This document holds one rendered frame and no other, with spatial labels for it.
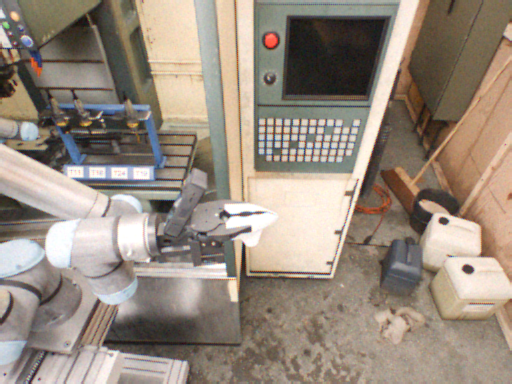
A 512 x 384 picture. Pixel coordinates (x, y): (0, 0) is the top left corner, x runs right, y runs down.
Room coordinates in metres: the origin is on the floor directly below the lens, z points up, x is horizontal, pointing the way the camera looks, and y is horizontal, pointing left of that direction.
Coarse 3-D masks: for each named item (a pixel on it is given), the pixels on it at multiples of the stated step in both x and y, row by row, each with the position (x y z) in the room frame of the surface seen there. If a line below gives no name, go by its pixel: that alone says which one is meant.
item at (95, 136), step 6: (96, 132) 1.56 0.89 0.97; (102, 132) 1.56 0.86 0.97; (108, 132) 1.56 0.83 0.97; (114, 132) 1.56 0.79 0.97; (120, 132) 1.56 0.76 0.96; (78, 138) 1.51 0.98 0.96; (84, 138) 1.52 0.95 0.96; (90, 138) 1.52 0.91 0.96; (96, 138) 1.52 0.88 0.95; (102, 138) 1.52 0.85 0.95; (108, 138) 1.52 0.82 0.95; (114, 138) 1.53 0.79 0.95; (120, 138) 1.53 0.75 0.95; (84, 144) 1.51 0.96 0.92; (114, 144) 1.52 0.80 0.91
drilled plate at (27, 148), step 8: (40, 128) 1.56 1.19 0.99; (48, 128) 1.56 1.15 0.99; (56, 128) 1.56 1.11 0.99; (40, 136) 1.50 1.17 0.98; (48, 136) 1.48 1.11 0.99; (8, 144) 1.41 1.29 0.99; (16, 144) 1.41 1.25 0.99; (24, 144) 1.41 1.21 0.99; (32, 144) 1.41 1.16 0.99; (40, 144) 1.42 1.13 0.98; (48, 144) 1.41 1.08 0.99; (24, 152) 1.37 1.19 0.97; (32, 152) 1.37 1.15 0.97; (40, 152) 1.36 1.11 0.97; (48, 152) 1.38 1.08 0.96
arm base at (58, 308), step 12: (60, 276) 0.45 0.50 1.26; (60, 288) 0.43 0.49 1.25; (72, 288) 0.45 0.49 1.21; (48, 300) 0.39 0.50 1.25; (60, 300) 0.40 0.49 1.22; (72, 300) 0.42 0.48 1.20; (48, 312) 0.38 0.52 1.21; (60, 312) 0.39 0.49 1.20; (72, 312) 0.40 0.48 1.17; (36, 324) 0.36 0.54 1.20; (48, 324) 0.36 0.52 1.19; (60, 324) 0.37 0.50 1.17
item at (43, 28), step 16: (0, 0) 1.23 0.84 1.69; (16, 0) 1.23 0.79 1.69; (32, 0) 1.30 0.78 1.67; (48, 0) 1.40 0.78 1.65; (64, 0) 1.51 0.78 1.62; (80, 0) 1.64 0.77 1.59; (96, 0) 1.79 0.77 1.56; (32, 16) 1.27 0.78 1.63; (48, 16) 1.36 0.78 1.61; (64, 16) 1.47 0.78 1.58; (80, 16) 1.60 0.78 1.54; (16, 32) 1.23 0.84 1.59; (32, 32) 1.23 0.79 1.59; (48, 32) 1.32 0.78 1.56; (0, 48) 1.24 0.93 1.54; (16, 48) 1.23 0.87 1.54
